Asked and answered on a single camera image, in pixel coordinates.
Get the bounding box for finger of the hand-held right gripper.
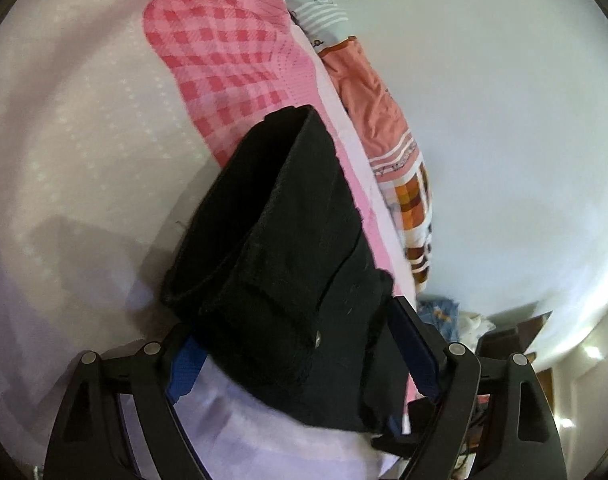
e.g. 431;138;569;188
371;400;437;458

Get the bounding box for white cloth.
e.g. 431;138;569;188
456;312;494;346

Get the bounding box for blue patterned cloth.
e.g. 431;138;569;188
416;297;459;341

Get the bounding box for folded orange plaid quilt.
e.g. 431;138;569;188
286;0;433;293

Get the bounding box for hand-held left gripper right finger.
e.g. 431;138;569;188
388;297;567;480

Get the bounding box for black pants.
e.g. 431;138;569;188
160;105;395;435

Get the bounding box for dark wooden furniture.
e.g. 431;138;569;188
476;310;554;361

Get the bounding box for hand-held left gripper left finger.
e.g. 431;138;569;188
44;325;205;480

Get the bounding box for pink checked bed sheet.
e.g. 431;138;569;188
0;0;425;480

